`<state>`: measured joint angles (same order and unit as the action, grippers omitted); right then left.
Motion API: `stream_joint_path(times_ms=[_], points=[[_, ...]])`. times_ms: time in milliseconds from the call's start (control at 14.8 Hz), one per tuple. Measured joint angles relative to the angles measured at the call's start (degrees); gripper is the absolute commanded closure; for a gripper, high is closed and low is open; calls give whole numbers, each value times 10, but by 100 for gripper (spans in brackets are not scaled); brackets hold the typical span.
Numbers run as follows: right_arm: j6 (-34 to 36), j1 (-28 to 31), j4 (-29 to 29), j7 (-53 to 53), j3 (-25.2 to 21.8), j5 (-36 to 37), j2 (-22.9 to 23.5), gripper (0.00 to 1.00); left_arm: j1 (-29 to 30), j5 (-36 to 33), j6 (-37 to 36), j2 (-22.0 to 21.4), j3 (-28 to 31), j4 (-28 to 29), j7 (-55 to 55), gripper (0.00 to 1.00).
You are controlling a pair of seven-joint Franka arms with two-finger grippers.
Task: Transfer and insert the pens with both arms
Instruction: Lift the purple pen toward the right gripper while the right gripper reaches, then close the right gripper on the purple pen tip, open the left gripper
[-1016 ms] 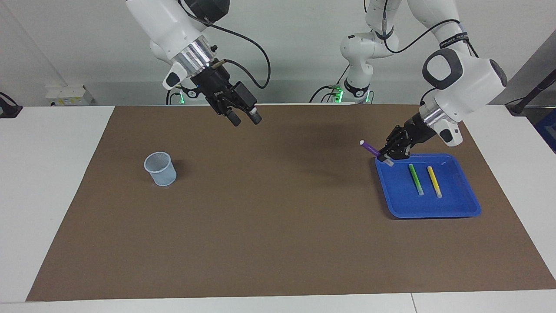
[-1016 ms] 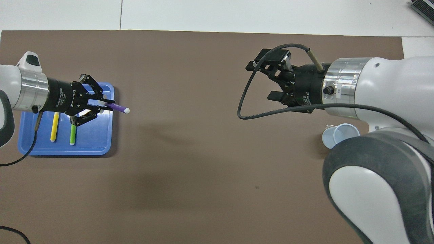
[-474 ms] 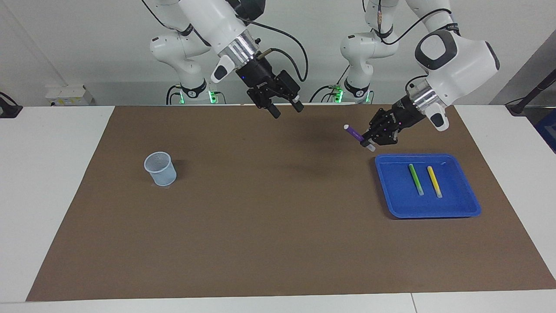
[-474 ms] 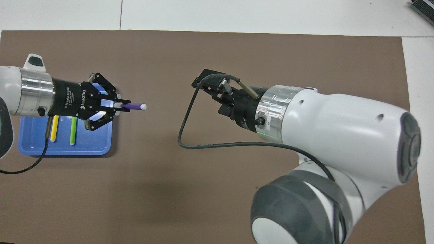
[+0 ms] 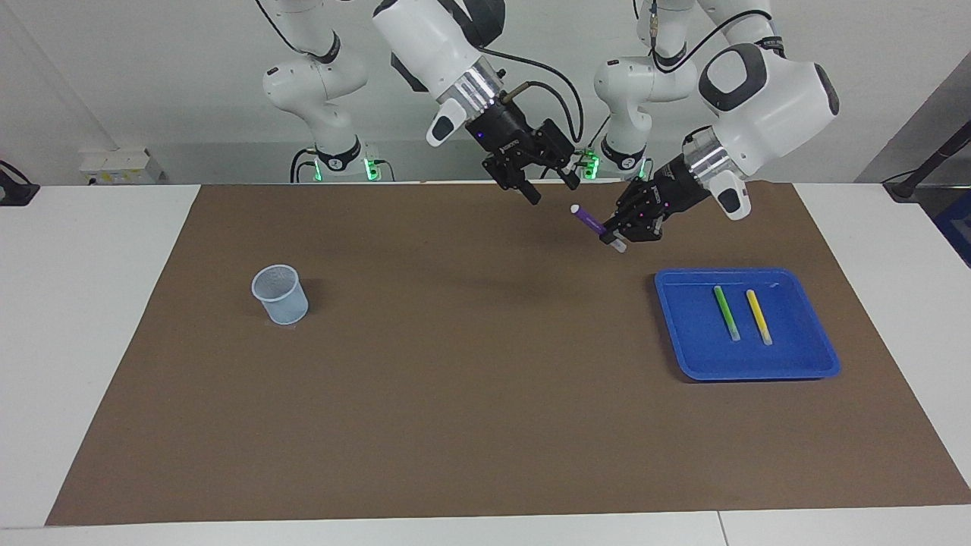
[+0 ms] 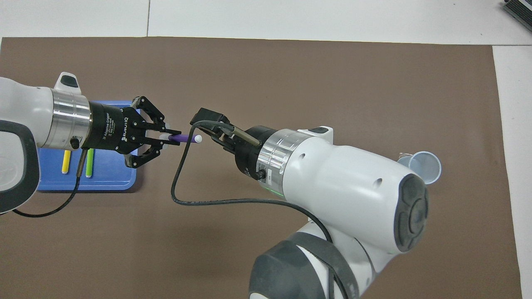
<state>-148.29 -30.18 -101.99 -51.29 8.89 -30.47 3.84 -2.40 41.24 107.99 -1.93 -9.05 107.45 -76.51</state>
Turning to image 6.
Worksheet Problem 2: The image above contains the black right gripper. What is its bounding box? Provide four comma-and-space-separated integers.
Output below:
190, 107, 276, 181

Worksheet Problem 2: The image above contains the blue plastic tray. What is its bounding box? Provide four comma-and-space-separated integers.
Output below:
37, 100, 138, 192

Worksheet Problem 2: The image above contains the brown table mat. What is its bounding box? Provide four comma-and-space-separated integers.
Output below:
0, 37, 523, 299

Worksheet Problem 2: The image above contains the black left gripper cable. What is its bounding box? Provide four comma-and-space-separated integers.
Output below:
12, 149, 89, 218

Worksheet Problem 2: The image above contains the translucent plastic cup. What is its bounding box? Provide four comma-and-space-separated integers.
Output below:
397, 151, 442, 185

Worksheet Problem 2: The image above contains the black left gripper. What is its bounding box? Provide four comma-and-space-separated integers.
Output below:
86, 96, 171, 169

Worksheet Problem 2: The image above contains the grey striped device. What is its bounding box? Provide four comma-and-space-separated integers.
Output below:
502, 0, 532, 32

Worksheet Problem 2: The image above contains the purple pen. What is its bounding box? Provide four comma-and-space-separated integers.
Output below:
160, 132, 203, 145

